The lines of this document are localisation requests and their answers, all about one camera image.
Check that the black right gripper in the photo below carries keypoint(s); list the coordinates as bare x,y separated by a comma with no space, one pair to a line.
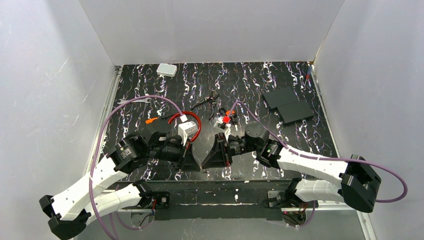
223,152

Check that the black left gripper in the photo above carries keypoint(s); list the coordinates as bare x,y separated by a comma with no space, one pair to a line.
182,155

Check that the red cable lock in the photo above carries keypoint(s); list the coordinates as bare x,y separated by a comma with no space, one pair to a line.
199,123

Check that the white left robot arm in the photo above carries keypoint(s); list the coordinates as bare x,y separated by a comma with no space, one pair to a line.
72,210

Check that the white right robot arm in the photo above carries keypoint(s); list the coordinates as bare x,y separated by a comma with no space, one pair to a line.
353,182

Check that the silver open-end wrench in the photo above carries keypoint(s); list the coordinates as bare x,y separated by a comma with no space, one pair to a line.
143,100

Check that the black flat plate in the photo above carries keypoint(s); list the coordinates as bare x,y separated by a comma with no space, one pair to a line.
287,105

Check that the white rectangular box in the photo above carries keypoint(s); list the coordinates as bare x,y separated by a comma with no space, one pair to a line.
166,70

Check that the red blue pen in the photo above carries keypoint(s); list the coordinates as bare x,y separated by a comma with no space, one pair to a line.
308,79

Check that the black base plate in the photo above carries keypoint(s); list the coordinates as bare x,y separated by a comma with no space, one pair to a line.
226,199

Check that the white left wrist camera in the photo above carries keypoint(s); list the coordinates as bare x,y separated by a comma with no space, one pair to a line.
188,129

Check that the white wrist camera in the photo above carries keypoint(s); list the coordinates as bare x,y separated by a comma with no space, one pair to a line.
188,129
218,122

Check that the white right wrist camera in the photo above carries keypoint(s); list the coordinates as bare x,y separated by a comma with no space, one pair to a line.
218,122

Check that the orange handled screwdriver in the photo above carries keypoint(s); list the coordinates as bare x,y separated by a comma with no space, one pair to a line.
150,120

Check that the grey handled pliers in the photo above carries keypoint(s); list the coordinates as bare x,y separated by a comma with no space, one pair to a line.
211,101

